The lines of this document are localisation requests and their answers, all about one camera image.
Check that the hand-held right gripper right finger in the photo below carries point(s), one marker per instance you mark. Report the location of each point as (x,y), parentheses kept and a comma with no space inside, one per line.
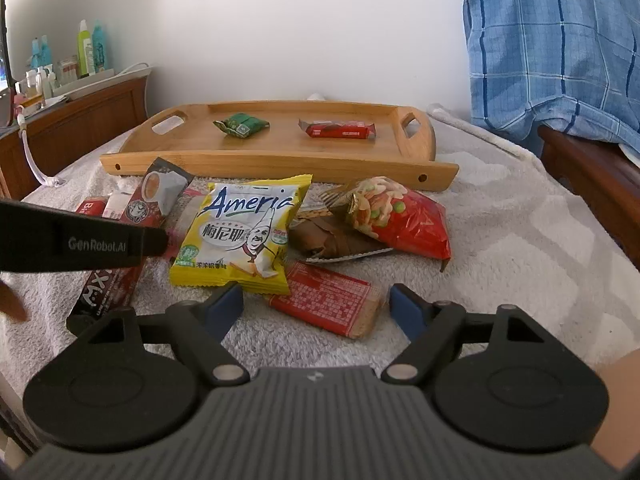
(403,311)

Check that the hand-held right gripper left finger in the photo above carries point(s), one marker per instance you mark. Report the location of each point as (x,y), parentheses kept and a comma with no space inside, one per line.
(226,306)

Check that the red biscuit packet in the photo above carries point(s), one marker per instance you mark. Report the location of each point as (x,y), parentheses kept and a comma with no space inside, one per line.
(320,301)
(90,207)

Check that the black and red snack packet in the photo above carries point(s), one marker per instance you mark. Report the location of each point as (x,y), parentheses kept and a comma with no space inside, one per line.
(102,285)

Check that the yellow snack packet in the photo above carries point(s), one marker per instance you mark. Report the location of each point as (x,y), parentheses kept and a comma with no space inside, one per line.
(240,240)

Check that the red cracker snack bag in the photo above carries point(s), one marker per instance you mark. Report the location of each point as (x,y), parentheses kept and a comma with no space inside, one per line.
(415,225)

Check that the coffee sachet with cup picture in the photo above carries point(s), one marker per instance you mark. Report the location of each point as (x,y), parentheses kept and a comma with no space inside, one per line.
(155,187)

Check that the brown snack packet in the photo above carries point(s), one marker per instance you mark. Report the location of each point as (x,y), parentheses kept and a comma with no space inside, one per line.
(325,240)

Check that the wooden serving tray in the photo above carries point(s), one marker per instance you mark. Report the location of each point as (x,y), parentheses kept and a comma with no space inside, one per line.
(280,146)

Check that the person's left hand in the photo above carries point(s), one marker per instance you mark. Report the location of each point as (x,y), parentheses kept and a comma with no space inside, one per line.
(9,300)

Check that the pale pink snack packet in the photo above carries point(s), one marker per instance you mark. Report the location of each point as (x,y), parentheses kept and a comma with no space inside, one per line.
(187,210)

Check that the brown wooden cabinet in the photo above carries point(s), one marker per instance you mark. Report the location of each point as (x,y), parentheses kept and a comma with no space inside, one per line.
(85,120)

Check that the small white bottle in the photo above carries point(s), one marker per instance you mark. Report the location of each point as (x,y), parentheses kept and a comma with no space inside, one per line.
(48,82)

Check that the grey organizer tray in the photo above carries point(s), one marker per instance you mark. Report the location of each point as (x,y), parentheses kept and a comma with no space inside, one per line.
(95,79)

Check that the green snack packet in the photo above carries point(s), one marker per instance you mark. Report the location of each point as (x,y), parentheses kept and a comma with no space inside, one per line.
(242,125)

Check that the small blue bottle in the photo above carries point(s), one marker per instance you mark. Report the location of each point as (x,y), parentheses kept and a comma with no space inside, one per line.
(46,52)
(36,55)

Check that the green bottle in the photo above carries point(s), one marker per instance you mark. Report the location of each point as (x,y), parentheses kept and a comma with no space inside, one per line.
(85,50)

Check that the red snack bar packet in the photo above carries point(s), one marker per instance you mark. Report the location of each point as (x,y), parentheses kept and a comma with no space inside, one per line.
(340,131)

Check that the teal bottle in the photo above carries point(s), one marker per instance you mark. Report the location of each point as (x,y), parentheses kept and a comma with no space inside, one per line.
(100,47)

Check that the dark framed screen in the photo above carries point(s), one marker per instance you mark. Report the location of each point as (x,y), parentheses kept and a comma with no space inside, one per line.
(4,35)

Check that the person's bare leg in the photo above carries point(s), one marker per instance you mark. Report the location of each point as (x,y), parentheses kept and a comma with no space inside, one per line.
(620,410)

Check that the blue checked towel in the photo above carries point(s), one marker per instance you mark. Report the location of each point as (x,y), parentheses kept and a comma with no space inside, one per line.
(550,50)

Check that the dark wooden furniture frame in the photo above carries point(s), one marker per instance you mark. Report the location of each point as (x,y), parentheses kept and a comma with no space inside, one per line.
(600,185)

